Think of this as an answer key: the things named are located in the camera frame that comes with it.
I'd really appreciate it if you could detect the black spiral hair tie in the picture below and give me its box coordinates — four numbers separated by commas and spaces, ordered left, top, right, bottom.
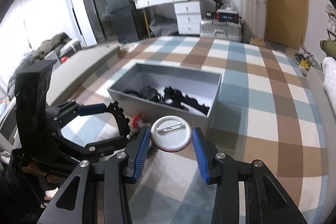
106, 100, 132, 136

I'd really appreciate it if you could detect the red flower clear ring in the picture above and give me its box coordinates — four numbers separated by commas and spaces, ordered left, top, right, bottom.
131, 114, 152, 130

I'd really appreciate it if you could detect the white round pin badge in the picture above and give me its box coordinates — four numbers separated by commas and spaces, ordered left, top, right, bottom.
150, 115, 192, 152

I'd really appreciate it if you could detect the black hair clip band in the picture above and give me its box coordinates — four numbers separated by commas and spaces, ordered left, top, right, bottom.
163, 87, 210, 115

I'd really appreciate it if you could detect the person's left hand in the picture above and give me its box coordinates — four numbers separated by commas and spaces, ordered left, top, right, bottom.
21, 162, 65, 184

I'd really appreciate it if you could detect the black scrunchie in box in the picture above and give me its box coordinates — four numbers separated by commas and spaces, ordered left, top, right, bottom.
139, 85, 161, 103

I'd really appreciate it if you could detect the grey open storage box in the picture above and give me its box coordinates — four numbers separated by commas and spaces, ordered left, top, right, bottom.
107, 63, 222, 132

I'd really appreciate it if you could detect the plaid bed cover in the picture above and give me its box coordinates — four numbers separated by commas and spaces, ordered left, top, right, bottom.
70, 36, 329, 223

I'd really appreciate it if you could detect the silver suitcase lying flat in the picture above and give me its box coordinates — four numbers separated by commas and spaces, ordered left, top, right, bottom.
199, 18, 242, 42

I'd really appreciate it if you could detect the white desk with drawers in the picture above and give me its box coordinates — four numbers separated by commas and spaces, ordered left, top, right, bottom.
134, 0, 205, 35

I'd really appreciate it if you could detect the black red box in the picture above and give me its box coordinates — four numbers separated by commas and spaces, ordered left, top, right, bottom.
206, 10, 239, 24

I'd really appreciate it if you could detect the white upright suitcase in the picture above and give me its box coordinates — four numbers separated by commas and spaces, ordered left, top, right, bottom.
240, 0, 267, 44

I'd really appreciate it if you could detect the black hair tie in box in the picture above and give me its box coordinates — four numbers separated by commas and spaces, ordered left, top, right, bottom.
122, 88, 144, 97

